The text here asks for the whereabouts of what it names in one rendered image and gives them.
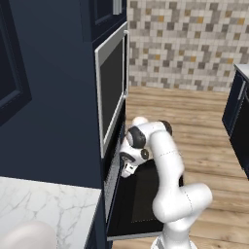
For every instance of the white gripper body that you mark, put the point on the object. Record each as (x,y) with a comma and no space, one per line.
(126,172)

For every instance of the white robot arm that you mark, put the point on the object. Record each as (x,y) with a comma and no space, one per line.
(168,181)

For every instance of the black oven door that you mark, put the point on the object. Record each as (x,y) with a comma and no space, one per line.
(142,194)

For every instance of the black built-in oven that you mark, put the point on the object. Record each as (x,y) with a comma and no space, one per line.
(121,133)

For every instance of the dark blue cupboard door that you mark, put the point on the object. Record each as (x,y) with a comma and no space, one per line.
(103,16)

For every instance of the silver framed built-in microwave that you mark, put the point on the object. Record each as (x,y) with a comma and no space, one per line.
(112,87)

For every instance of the tall dark blue cabinet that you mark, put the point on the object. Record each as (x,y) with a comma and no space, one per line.
(55,97)

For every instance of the white rounded object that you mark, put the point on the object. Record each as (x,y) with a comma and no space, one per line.
(29,236)

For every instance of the dark blue cupboard run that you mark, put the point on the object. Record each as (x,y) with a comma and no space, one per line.
(238,123)

